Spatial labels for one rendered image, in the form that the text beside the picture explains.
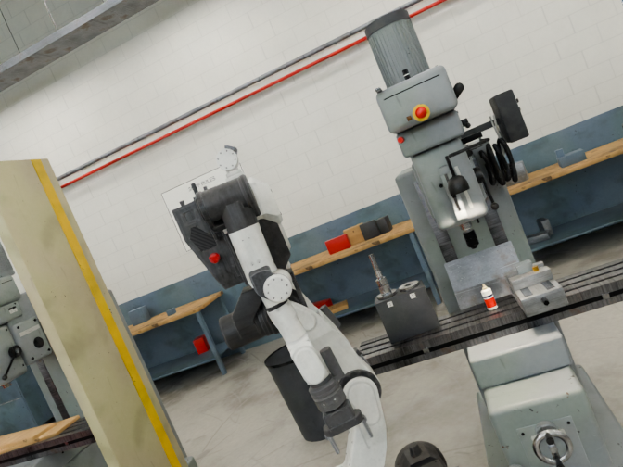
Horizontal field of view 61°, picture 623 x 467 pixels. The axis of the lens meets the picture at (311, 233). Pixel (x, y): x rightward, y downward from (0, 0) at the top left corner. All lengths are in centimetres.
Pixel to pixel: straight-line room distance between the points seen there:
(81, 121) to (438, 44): 470
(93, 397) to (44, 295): 49
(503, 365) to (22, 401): 734
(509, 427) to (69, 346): 179
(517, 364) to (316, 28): 520
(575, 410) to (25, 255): 220
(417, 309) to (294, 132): 459
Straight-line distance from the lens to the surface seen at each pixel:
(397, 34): 237
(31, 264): 255
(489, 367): 211
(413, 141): 205
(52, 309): 255
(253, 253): 144
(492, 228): 259
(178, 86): 715
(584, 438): 207
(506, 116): 239
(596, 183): 662
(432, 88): 196
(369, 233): 598
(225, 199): 144
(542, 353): 211
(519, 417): 201
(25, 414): 867
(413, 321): 227
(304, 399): 385
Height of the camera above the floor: 166
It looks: 5 degrees down
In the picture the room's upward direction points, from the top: 23 degrees counter-clockwise
